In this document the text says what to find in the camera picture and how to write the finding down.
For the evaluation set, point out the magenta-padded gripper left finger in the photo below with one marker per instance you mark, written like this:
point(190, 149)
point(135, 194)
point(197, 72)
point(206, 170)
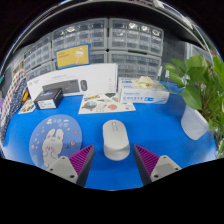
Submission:
point(63, 166)

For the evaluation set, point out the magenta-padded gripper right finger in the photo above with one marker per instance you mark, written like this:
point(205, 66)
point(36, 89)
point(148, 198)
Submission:
point(163, 166)

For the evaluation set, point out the white computer mouse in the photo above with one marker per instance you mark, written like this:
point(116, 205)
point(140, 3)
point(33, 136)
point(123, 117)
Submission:
point(116, 141)

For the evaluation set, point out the round blue bunny mouse pad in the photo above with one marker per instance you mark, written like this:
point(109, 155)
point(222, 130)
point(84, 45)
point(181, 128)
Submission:
point(50, 136)

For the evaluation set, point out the small black box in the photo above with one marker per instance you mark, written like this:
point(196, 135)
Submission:
point(48, 98)

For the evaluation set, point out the large colourful sticker sheet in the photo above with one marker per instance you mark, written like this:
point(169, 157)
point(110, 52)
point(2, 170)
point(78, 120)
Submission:
point(105, 104)

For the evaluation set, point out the white blue glove box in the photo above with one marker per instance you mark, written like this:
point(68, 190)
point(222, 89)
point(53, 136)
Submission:
point(141, 93)

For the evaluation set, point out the green potted plant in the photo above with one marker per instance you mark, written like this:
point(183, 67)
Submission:
point(196, 96)

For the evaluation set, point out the patterned fabric bag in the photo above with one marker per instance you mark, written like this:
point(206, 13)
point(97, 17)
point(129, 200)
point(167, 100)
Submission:
point(13, 100)

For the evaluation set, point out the long white keyboard box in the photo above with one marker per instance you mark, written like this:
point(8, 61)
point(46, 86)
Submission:
point(100, 75)

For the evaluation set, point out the yellow card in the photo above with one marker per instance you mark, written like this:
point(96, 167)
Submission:
point(71, 56)

